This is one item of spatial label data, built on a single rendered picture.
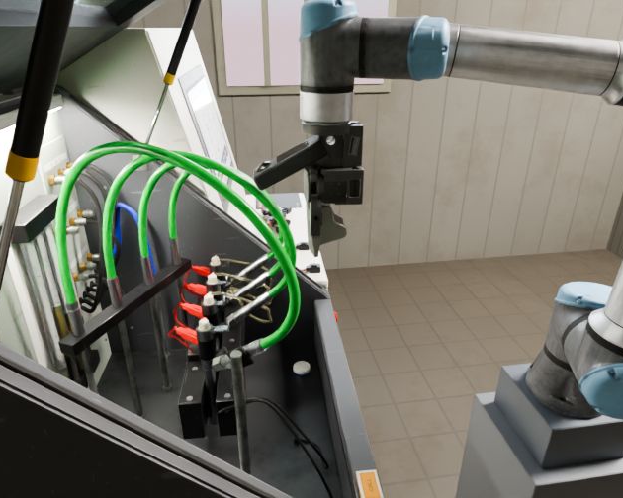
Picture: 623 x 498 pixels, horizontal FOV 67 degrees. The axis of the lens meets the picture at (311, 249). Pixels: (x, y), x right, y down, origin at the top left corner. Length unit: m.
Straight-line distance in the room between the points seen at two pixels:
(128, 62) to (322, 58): 0.51
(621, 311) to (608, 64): 0.35
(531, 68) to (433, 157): 2.51
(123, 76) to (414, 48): 0.62
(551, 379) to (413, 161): 2.38
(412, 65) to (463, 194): 2.83
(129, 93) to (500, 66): 0.69
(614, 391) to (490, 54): 0.52
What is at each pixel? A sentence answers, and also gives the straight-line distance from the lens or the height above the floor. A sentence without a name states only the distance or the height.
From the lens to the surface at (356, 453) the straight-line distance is 0.81.
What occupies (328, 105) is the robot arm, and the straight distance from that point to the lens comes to 0.66.
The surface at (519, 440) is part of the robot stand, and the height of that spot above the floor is 0.80.
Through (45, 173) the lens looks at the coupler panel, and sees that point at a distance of 0.97.
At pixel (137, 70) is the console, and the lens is 1.05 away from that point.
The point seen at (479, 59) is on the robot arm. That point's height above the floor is 1.51.
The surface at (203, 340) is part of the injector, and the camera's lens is 0.82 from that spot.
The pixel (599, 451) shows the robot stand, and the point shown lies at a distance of 1.11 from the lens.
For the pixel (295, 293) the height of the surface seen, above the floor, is 1.25.
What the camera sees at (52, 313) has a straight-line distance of 0.92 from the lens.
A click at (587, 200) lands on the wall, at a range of 4.00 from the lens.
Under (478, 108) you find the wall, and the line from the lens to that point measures 3.33.
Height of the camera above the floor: 1.55
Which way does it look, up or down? 25 degrees down
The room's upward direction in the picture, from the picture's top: straight up
